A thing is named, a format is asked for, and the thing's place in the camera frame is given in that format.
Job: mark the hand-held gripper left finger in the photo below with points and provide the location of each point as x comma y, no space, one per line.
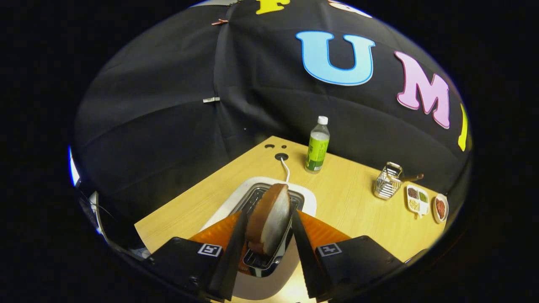
233,261

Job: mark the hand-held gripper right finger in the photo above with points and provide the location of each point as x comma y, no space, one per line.
307,261

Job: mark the toasted bread slice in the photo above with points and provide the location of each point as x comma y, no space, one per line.
273,219

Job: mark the white toaster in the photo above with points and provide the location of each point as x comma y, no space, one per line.
308,198

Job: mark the green label water bottle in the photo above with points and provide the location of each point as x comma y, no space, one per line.
318,147

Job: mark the pile of yellow soybeans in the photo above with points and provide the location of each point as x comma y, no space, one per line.
414,205

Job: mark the white divided dish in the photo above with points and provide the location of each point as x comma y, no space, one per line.
417,210

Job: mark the pile of dark red beans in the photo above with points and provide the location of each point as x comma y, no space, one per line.
413,192

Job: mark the pile of green beans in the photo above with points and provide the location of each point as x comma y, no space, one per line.
423,196

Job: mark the brown steak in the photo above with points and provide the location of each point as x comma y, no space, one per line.
440,208

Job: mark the white round steak plate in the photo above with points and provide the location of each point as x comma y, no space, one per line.
440,196

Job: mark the white clip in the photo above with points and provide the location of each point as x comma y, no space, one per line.
211,99

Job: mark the black backdrop cloth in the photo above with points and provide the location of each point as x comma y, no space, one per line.
168,105

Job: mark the red clothespin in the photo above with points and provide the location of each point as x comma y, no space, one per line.
220,21

